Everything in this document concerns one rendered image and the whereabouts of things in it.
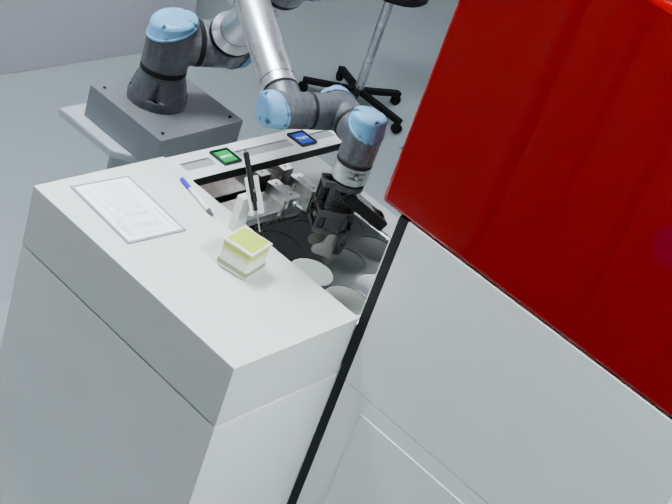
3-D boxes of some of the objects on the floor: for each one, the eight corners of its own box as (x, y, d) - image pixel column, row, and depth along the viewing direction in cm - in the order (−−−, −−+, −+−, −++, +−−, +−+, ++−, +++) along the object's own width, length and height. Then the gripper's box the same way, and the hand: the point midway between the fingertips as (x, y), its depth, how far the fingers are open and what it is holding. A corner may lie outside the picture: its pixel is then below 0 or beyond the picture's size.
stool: (430, 133, 559) (477, 11, 527) (345, 139, 529) (390, 10, 498) (367, 76, 589) (408, -43, 558) (283, 78, 560) (322, -47, 528)
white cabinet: (396, 530, 346) (504, 298, 303) (124, 698, 277) (214, 428, 234) (243, 389, 376) (322, 160, 333) (-37, 509, 307) (17, 240, 264)
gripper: (320, 163, 255) (291, 247, 266) (329, 188, 248) (299, 273, 259) (359, 170, 258) (329, 252, 269) (369, 194, 251) (338, 278, 262)
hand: (329, 259), depth 265 cm, fingers closed
